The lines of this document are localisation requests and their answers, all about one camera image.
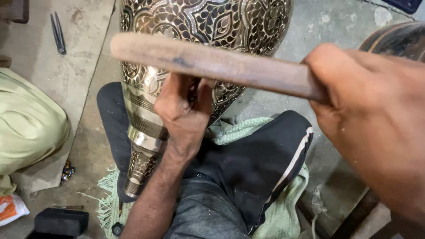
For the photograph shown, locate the person's left hand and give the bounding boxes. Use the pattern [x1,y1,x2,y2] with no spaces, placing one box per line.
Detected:
[154,73,216,151]

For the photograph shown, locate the person's right hand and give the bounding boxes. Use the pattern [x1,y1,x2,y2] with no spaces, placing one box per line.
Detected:
[301,43,425,227]

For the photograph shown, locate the brown wooden stick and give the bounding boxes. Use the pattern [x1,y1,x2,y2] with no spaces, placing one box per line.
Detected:
[110,32,330,104]

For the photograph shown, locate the dark round metal pot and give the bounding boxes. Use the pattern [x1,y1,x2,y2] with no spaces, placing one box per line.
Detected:
[359,21,425,64]

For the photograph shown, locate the dark blue object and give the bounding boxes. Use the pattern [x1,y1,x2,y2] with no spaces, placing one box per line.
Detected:
[381,0,423,14]

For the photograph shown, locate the engraved brass vase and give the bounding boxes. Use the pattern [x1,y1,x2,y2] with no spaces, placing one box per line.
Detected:
[119,0,295,200]

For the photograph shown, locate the person's black striped trousers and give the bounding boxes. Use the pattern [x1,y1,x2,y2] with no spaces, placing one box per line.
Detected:
[97,82,315,235]

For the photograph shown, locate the pale green fringed mat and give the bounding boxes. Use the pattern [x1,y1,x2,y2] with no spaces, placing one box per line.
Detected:
[79,116,310,239]

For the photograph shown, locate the person's grey shirt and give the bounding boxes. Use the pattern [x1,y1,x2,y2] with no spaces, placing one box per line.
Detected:
[163,177,251,239]

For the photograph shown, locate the dark metal dividers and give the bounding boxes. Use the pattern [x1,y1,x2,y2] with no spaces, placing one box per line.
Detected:
[50,12,67,56]

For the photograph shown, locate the small tool with black knob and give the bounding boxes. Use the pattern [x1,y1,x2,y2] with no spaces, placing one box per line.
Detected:
[111,202,125,237]

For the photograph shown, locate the shiny crumpled wrapper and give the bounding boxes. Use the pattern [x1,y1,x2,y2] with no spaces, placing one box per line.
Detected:
[61,160,76,184]

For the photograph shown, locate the black block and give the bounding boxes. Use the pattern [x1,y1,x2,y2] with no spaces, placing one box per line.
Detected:
[34,208,90,237]

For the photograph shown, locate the dark wooden block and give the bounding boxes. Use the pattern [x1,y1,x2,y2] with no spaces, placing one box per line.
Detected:
[0,0,30,24]

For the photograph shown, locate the orange white packet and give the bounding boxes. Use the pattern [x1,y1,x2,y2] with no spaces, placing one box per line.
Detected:
[0,194,31,227]

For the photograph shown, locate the frayed white string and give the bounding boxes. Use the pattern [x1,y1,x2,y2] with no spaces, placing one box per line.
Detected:
[309,185,334,239]

